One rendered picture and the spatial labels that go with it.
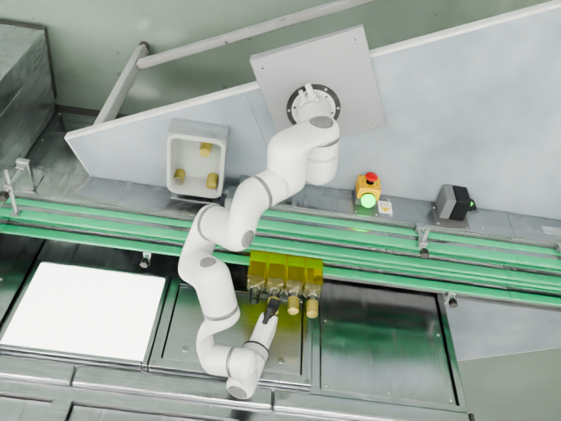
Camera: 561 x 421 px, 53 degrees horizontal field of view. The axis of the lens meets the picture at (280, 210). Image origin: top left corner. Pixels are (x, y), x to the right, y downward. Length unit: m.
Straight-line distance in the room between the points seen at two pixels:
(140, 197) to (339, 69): 0.76
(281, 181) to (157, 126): 0.60
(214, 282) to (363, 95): 0.71
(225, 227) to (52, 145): 1.37
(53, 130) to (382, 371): 1.65
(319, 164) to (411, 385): 0.78
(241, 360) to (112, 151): 0.83
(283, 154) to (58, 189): 0.90
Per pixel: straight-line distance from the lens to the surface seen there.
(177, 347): 1.71
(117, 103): 2.10
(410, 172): 1.84
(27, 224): 1.97
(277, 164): 1.28
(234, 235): 1.22
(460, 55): 1.65
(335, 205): 1.78
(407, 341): 1.90
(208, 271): 1.26
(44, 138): 2.53
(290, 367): 1.70
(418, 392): 1.81
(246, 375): 1.42
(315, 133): 1.31
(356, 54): 1.58
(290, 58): 1.57
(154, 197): 1.87
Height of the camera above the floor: 2.19
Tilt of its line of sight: 49 degrees down
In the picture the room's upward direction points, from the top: 176 degrees counter-clockwise
